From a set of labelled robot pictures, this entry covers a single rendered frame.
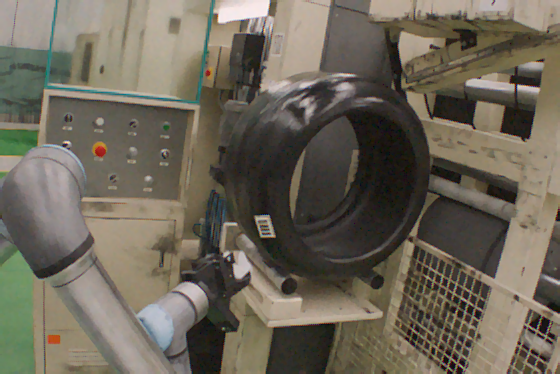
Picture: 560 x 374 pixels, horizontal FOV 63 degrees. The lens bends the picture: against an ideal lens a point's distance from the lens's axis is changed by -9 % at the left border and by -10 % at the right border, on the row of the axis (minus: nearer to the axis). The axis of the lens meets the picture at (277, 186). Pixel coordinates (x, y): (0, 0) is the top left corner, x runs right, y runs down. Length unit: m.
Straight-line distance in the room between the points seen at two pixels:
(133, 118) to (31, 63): 8.20
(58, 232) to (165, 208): 1.23
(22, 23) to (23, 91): 1.27
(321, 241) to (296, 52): 0.59
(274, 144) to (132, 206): 0.80
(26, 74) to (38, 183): 9.30
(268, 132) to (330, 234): 0.53
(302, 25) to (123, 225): 0.93
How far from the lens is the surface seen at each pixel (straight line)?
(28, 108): 10.03
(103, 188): 1.86
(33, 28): 10.04
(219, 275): 0.99
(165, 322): 0.86
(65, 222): 0.67
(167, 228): 1.89
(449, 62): 1.54
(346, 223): 1.62
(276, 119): 1.19
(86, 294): 0.69
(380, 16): 1.63
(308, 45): 1.59
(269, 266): 1.37
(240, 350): 1.81
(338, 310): 1.46
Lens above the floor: 1.40
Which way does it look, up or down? 12 degrees down
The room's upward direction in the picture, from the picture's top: 9 degrees clockwise
